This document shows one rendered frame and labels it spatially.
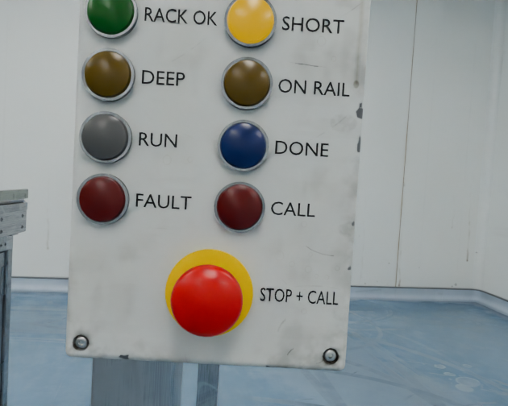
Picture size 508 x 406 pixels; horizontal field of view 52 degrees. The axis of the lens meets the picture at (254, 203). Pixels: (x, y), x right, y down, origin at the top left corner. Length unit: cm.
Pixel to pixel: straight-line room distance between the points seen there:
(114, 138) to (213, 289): 10
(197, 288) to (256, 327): 5
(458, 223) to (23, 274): 352
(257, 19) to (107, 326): 20
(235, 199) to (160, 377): 16
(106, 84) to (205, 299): 13
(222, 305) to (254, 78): 13
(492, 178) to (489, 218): 34
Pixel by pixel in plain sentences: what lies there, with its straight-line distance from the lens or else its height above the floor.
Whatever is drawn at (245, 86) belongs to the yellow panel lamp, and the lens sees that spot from 30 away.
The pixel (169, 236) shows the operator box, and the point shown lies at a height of 92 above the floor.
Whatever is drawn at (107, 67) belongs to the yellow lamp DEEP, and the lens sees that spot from 32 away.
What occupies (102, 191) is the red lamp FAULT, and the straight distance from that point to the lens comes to 31.
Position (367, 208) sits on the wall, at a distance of 439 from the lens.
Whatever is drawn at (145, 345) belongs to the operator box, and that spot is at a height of 85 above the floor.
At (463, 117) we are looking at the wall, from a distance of 477.
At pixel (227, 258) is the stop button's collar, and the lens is 31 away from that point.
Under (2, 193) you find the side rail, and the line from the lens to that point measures 174.
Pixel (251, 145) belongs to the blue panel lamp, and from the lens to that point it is 30.
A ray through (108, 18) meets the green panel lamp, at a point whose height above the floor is 104.
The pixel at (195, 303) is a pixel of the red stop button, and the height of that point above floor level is 89.
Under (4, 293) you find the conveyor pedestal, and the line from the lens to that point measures 194.
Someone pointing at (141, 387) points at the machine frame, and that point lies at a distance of 41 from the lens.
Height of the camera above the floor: 96
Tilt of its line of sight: 3 degrees down
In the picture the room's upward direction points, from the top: 3 degrees clockwise
